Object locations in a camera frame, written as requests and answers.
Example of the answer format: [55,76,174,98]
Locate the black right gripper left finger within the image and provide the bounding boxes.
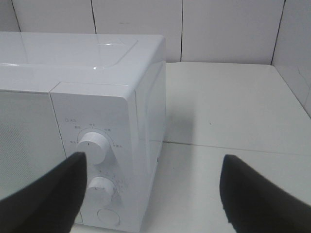
[0,152,87,233]

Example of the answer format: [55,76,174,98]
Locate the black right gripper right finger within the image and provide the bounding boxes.
[219,154,311,233]

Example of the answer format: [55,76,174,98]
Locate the white control knob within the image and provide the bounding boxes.
[86,177,116,205]
[77,132,110,165]

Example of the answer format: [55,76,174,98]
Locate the white door release button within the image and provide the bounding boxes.
[97,209,120,228]

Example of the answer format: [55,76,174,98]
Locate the white microwave door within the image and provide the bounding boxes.
[0,90,71,200]

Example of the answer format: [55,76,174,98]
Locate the white microwave oven body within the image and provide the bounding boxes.
[0,32,166,233]

